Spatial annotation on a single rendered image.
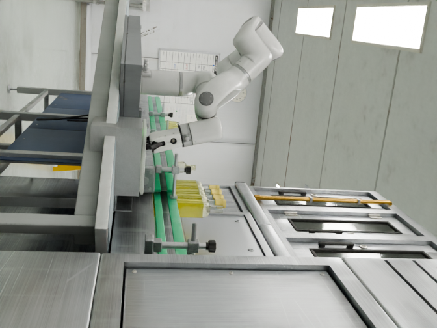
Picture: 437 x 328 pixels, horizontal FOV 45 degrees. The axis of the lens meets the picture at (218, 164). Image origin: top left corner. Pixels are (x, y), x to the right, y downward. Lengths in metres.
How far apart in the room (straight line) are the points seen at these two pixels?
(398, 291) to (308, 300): 0.18
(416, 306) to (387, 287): 0.07
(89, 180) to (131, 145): 0.18
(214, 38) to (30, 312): 7.14
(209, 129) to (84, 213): 0.48
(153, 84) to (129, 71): 0.24
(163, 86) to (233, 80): 0.38
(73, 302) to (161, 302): 0.14
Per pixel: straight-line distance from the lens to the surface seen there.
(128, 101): 1.84
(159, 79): 1.99
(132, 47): 1.83
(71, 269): 0.99
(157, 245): 1.25
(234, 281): 0.99
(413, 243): 2.40
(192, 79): 2.01
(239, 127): 8.08
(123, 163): 1.65
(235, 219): 2.22
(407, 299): 1.03
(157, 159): 2.03
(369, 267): 1.12
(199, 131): 1.66
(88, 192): 1.53
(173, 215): 1.74
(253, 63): 1.76
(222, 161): 8.16
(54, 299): 0.90
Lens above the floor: 0.80
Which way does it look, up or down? 9 degrees up
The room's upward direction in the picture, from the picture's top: 93 degrees clockwise
